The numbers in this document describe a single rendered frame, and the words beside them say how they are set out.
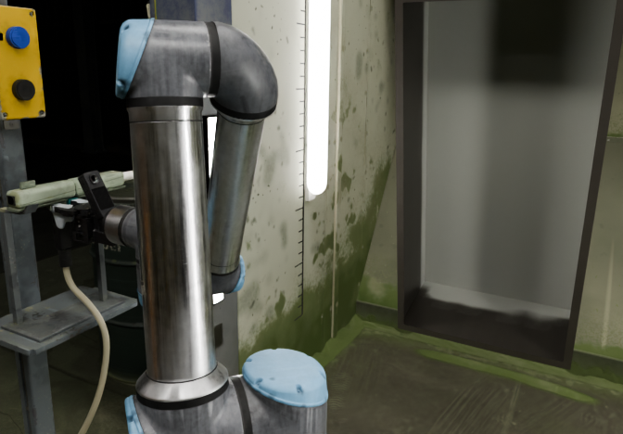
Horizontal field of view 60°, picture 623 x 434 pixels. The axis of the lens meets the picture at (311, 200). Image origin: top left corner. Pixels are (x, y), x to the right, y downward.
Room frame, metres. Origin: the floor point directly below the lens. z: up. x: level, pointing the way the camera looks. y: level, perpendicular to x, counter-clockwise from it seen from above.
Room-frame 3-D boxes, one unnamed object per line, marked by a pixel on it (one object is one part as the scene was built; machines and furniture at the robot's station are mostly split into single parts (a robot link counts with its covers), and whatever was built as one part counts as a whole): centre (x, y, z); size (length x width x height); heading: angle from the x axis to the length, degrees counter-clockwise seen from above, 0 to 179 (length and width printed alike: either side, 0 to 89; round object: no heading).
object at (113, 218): (1.18, 0.42, 1.07); 0.10 x 0.05 x 0.09; 152
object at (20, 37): (1.32, 0.69, 1.48); 0.05 x 0.02 x 0.05; 152
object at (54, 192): (1.38, 0.56, 1.05); 0.49 x 0.05 x 0.23; 152
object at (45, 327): (1.29, 0.63, 0.95); 0.26 x 0.15 x 0.32; 152
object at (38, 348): (1.30, 0.65, 0.78); 0.31 x 0.23 x 0.01; 152
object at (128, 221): (1.14, 0.35, 1.06); 0.12 x 0.09 x 0.10; 62
